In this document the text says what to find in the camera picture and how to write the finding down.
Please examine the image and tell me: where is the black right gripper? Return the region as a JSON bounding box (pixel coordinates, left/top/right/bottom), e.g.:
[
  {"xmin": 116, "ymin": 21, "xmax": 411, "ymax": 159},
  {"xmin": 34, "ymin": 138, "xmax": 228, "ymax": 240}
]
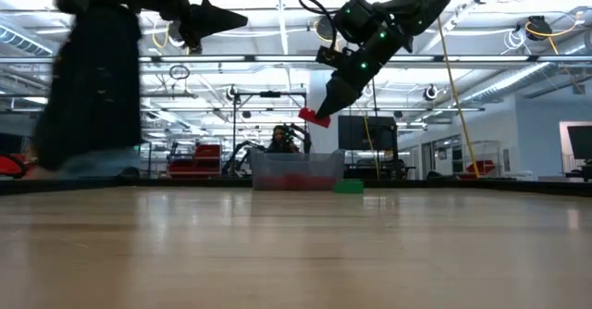
[{"xmin": 315, "ymin": 26, "xmax": 404, "ymax": 119}]

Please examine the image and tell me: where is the white pillar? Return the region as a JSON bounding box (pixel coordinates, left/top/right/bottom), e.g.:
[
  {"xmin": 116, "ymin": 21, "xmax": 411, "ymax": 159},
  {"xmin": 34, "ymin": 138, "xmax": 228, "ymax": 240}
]
[{"xmin": 306, "ymin": 70, "xmax": 344, "ymax": 155}]

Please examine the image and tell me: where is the black monitor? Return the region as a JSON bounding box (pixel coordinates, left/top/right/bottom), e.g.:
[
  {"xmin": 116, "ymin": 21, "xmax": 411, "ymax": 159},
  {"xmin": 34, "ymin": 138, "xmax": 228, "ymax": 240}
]
[
  {"xmin": 337, "ymin": 115, "xmax": 399, "ymax": 153},
  {"xmin": 567, "ymin": 124, "xmax": 592, "ymax": 161}
]

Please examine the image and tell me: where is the person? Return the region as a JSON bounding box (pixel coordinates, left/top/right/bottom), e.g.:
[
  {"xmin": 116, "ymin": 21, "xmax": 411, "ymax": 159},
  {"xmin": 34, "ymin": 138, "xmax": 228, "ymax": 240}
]
[{"xmin": 266, "ymin": 124, "xmax": 301, "ymax": 155}]

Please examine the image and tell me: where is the clear plastic bin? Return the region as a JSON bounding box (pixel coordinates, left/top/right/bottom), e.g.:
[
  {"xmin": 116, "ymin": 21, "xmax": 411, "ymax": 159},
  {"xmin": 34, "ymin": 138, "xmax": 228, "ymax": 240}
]
[{"xmin": 249, "ymin": 148, "xmax": 347, "ymax": 192}]

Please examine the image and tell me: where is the green toy brick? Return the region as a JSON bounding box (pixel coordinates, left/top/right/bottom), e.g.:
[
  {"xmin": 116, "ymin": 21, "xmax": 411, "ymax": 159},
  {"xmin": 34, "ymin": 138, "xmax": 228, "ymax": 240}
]
[{"xmin": 332, "ymin": 179, "xmax": 365, "ymax": 195}]

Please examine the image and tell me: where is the red tool cart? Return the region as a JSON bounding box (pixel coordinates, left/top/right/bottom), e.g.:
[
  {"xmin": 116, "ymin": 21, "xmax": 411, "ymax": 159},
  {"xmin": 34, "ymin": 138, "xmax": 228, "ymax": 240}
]
[{"xmin": 166, "ymin": 143, "xmax": 223, "ymax": 178}]

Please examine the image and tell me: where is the long ceiling light strip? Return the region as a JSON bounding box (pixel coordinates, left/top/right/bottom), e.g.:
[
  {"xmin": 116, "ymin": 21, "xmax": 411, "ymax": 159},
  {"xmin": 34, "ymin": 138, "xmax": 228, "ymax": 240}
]
[{"xmin": 0, "ymin": 54, "xmax": 592, "ymax": 65}]

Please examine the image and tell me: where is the red equipment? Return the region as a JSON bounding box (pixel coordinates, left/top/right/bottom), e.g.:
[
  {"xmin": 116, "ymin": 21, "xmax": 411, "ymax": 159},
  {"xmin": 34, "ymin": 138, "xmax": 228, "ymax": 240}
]
[
  {"xmin": 465, "ymin": 159, "xmax": 497, "ymax": 177},
  {"xmin": 0, "ymin": 154, "xmax": 30, "ymax": 179}
]

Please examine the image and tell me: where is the black cable with coil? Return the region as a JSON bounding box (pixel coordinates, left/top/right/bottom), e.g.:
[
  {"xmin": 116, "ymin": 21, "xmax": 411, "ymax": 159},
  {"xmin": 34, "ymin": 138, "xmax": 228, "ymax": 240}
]
[{"xmin": 361, "ymin": 0, "xmax": 376, "ymax": 118}]

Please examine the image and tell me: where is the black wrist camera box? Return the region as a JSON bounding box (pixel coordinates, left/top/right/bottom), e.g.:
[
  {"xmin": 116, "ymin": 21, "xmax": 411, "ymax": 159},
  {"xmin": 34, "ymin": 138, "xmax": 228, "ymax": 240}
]
[{"xmin": 315, "ymin": 44, "xmax": 352, "ymax": 71}]

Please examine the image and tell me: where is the thin yellow cable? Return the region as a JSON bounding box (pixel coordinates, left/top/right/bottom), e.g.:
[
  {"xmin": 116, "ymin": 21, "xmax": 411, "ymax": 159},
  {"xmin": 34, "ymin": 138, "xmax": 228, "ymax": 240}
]
[{"xmin": 362, "ymin": 114, "xmax": 381, "ymax": 180}]

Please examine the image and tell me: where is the black hanging cable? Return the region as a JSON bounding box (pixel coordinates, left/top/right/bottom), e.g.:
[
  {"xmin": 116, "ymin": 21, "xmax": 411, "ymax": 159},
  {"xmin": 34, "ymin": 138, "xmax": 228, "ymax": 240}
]
[{"xmin": 342, "ymin": 0, "xmax": 353, "ymax": 180}]

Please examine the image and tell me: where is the hanging cable coil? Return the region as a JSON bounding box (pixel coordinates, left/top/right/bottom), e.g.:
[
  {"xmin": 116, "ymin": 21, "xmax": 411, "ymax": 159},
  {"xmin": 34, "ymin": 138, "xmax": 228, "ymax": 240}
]
[{"xmin": 168, "ymin": 64, "xmax": 191, "ymax": 81}]

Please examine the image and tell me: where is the black looped cable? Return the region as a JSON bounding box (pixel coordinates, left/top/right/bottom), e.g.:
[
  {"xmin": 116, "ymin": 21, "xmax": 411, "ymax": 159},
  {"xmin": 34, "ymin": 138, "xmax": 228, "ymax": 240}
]
[{"xmin": 298, "ymin": 0, "xmax": 346, "ymax": 52}]

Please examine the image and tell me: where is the yellow hanging cable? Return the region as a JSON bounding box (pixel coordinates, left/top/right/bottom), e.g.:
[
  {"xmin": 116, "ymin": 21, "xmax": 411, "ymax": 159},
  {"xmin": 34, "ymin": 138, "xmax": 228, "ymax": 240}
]
[{"xmin": 436, "ymin": 17, "xmax": 482, "ymax": 179}]

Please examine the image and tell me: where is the silver ventilation duct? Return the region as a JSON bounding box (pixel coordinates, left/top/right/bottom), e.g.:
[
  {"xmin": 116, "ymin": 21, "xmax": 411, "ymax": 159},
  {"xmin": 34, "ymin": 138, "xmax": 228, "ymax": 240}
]
[{"xmin": 460, "ymin": 61, "xmax": 563, "ymax": 106}]

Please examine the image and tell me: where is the black aluminium table frame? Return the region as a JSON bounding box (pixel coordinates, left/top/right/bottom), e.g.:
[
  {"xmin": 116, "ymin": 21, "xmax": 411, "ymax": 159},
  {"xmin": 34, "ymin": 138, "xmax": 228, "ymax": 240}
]
[{"xmin": 0, "ymin": 175, "xmax": 592, "ymax": 198}]

